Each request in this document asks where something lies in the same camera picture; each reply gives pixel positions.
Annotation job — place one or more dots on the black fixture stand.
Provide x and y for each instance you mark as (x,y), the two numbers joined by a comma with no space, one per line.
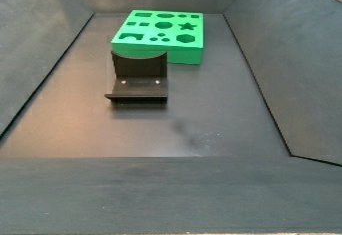
(140,78)

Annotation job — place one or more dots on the green shape sorting board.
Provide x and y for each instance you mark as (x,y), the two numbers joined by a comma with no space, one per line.
(151,32)

